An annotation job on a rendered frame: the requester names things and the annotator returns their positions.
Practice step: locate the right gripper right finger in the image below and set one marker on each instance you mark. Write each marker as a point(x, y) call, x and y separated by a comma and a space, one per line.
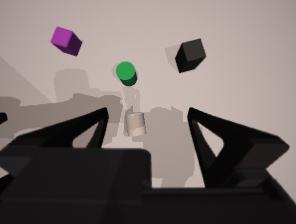
point(244, 147)

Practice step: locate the green cylinder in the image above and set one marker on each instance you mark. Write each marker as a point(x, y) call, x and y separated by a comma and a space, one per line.
point(126, 73)

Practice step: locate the white cylinder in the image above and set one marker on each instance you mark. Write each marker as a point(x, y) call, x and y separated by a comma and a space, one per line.
point(135, 124)

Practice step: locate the black block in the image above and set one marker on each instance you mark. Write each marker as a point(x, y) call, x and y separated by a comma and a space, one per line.
point(190, 55)

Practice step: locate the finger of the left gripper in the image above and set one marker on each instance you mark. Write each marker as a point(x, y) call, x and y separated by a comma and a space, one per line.
point(5, 181)
point(3, 117)

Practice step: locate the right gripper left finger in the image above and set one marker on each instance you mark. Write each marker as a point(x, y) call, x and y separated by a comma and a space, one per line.
point(62, 134)

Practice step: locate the purple cube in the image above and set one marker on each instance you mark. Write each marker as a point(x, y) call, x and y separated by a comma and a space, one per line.
point(66, 41)

